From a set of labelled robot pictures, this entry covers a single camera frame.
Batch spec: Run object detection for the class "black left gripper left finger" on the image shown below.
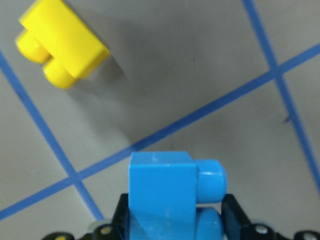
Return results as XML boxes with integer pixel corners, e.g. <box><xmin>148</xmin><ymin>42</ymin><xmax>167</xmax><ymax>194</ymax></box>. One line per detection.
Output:
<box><xmin>111</xmin><ymin>193</ymin><xmax>130</xmax><ymax>238</ymax></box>

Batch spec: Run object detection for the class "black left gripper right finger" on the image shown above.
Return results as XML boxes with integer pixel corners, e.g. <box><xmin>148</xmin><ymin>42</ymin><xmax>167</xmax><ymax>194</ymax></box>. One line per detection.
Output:
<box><xmin>221</xmin><ymin>193</ymin><xmax>252</xmax><ymax>240</ymax></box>

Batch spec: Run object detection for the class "brown paper table cover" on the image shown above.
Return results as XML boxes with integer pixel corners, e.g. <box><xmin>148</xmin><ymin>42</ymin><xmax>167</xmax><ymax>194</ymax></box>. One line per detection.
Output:
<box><xmin>0</xmin><ymin>0</ymin><xmax>320</xmax><ymax>240</ymax></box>

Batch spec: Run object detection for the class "blue toy block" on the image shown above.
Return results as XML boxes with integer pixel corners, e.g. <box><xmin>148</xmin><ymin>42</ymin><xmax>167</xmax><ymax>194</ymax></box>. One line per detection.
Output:
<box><xmin>126</xmin><ymin>151</ymin><xmax>228</xmax><ymax>240</ymax></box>

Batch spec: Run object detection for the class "yellow toy block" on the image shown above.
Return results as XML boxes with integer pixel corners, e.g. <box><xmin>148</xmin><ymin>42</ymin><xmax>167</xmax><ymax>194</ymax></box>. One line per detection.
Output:
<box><xmin>15</xmin><ymin>0</ymin><xmax>111</xmax><ymax>89</ymax></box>

